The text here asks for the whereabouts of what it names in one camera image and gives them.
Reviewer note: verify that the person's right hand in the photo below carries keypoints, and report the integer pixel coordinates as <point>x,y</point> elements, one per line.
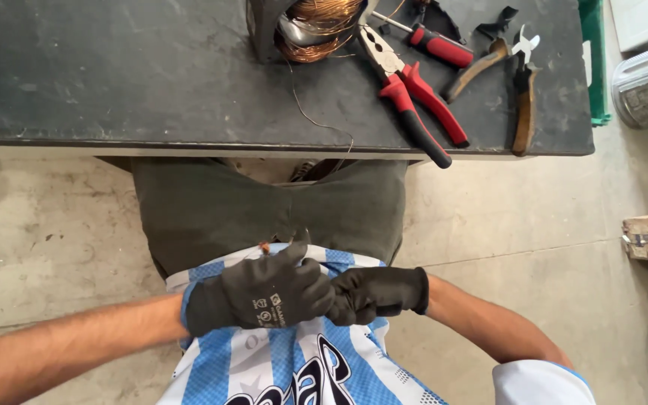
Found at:
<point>386,289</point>

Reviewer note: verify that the person's left hand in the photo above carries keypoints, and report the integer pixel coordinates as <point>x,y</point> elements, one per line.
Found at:
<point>245,295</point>

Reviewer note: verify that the person's left fingers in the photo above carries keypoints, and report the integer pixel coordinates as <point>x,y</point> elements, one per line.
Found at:
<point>313,287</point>

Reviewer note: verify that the person's right fingers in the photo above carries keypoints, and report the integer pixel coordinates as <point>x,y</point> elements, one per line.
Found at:
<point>349,298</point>

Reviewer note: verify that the blue white striped jersey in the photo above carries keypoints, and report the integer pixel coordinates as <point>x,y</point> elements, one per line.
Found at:
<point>279,365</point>

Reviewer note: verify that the red black combination pliers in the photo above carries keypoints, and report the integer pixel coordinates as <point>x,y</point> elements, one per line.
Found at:
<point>414,95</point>

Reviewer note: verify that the motor stator with copper winding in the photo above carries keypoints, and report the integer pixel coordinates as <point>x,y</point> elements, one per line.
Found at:
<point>315,25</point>

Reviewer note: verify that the curved black plastic part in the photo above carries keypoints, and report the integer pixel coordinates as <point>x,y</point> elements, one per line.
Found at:
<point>442,19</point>

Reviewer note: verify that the small black plastic fragment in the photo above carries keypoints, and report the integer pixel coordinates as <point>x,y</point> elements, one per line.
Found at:
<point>495,25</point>

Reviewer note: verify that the green plastic crate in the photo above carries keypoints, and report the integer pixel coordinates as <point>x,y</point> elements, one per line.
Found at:
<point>595,67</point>

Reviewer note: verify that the white flat panel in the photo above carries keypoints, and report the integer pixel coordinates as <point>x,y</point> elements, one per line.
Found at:
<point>647,19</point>

